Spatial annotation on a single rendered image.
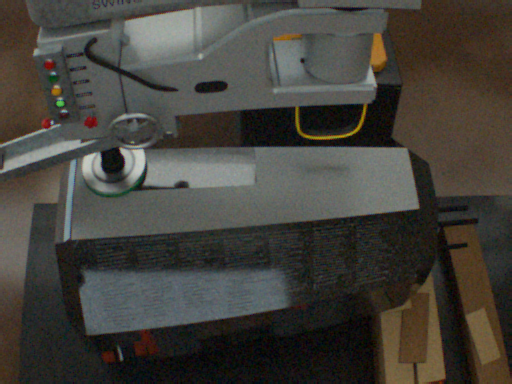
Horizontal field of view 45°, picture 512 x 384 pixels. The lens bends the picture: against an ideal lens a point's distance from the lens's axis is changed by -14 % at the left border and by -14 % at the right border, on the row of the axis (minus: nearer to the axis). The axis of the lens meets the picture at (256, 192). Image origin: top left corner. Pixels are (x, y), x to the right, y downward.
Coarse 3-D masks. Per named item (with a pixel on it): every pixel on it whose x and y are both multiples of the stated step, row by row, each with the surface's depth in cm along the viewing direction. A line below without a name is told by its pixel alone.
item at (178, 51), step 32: (128, 32) 170; (160, 32) 169; (192, 32) 167; (224, 32) 160; (256, 32) 157; (288, 32) 158; (320, 32) 159; (352, 32) 159; (128, 64) 163; (160, 64) 164; (192, 64) 165; (224, 64) 166; (256, 64) 167; (288, 64) 182; (128, 96) 172; (160, 96) 174; (192, 96) 175; (224, 96) 177; (256, 96) 178; (288, 96) 179; (320, 96) 180; (352, 96) 181
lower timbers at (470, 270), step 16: (448, 240) 280; (464, 240) 280; (448, 256) 279; (464, 256) 276; (480, 256) 275; (448, 272) 280; (464, 272) 271; (480, 272) 271; (464, 288) 267; (480, 288) 267; (464, 304) 263; (480, 304) 263; (464, 320) 261; (496, 320) 258; (464, 336) 261; (496, 336) 254; (480, 368) 247; (496, 368) 246
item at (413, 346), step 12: (408, 300) 251; (420, 300) 252; (384, 312) 249; (408, 312) 249; (420, 312) 249; (408, 324) 246; (420, 324) 246; (408, 336) 243; (420, 336) 243; (408, 348) 241; (420, 348) 240; (408, 360) 238; (420, 360) 238
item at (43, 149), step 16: (16, 144) 205; (32, 144) 207; (48, 144) 204; (64, 144) 202; (80, 144) 194; (96, 144) 193; (112, 144) 194; (16, 160) 206; (32, 160) 197; (48, 160) 197; (64, 160) 198; (0, 176) 201; (16, 176) 202
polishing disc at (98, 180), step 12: (96, 156) 214; (132, 156) 214; (144, 156) 214; (84, 168) 212; (96, 168) 212; (132, 168) 211; (144, 168) 212; (96, 180) 209; (108, 180) 209; (120, 180) 209; (132, 180) 209; (108, 192) 207; (120, 192) 208
